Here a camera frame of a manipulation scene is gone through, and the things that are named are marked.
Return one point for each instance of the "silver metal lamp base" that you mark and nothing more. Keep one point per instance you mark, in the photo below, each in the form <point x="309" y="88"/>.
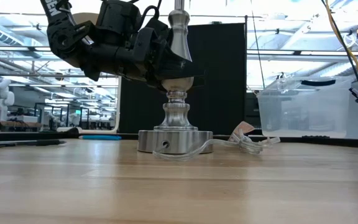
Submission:
<point x="176" y="115"/>

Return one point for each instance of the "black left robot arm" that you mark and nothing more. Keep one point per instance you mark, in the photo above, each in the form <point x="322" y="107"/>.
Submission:
<point x="64" y="40"/>

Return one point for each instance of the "black partition screen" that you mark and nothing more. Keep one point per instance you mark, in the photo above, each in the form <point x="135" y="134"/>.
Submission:
<point x="222" y="62"/>

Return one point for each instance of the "light blue marker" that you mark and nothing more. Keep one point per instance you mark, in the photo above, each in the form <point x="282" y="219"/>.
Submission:
<point x="101" y="137"/>

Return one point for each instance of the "clear plastic storage bin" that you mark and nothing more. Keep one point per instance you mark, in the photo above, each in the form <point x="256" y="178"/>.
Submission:
<point x="306" y="112"/>

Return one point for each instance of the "white box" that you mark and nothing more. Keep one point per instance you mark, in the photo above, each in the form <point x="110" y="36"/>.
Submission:
<point x="30" y="119"/>

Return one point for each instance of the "black pen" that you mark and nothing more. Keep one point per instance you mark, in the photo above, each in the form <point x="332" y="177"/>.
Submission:
<point x="42" y="142"/>

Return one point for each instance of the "wooden workbench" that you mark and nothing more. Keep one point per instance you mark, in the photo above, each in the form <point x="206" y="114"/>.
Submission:
<point x="17" y="124"/>

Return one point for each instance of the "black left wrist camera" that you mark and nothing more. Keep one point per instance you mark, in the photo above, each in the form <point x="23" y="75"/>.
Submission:
<point x="118" y="18"/>

